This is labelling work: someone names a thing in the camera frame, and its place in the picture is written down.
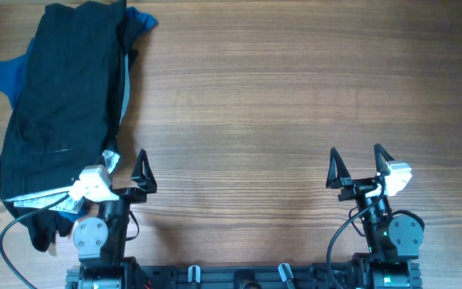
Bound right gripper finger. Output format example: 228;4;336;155
326;148;351;188
374;144;394;176

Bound light blue denim shorts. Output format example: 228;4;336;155
4;54;132;214

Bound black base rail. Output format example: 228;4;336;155
65;263;423;289

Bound right black cable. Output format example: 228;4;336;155
326;176;388;289

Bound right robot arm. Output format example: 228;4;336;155
326;144;425;289

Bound left white rail clip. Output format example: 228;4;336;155
187;265;201;283

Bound blue t-shirt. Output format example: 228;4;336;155
0;6;159;109

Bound black garment under pile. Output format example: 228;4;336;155
22;205;87;252

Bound black cable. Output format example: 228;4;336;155
326;176;388;289
0;193;71;289

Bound white rail clip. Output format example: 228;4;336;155
278;263;294;283
187;265;201;283

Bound black shorts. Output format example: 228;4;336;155
0;0;140;201

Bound right white rail clip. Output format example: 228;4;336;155
278;263;294;283

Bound left black cable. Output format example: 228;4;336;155
0;193;71;289

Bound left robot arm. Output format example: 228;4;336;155
66;149;157;289

